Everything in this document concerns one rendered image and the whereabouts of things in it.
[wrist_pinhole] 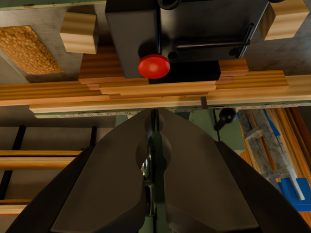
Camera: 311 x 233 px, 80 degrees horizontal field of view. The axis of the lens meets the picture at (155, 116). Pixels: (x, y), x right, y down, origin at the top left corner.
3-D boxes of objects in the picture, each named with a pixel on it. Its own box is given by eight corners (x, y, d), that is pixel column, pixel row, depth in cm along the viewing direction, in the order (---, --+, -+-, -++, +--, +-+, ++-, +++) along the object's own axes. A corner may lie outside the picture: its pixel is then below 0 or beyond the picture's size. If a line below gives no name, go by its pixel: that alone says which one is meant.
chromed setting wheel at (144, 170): (148, 119, 42) (149, 176, 36) (152, 138, 53) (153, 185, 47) (135, 120, 42) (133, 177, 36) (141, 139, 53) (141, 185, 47)
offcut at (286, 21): (257, 24, 28) (264, 40, 26) (267, -2, 24) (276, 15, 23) (284, 21, 27) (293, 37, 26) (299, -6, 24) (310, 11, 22)
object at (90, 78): (238, 36, 29) (249, 70, 26) (235, 43, 31) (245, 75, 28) (84, 45, 30) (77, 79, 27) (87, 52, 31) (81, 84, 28)
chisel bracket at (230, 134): (233, 98, 30) (247, 150, 26) (214, 131, 42) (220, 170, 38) (187, 100, 30) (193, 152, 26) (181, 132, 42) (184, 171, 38)
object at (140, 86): (208, 45, 31) (215, 82, 27) (206, 53, 32) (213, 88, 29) (103, 51, 31) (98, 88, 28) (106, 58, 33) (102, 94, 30)
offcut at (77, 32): (96, 14, 26) (92, 35, 24) (99, 33, 28) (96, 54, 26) (65, 11, 25) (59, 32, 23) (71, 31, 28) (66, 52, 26)
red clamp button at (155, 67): (169, 50, 17) (170, 58, 16) (169, 72, 19) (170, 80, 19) (136, 52, 17) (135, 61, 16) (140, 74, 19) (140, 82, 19)
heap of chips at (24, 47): (29, 25, 27) (26, 34, 26) (64, 71, 36) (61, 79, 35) (-18, 28, 27) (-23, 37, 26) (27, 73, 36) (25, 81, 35)
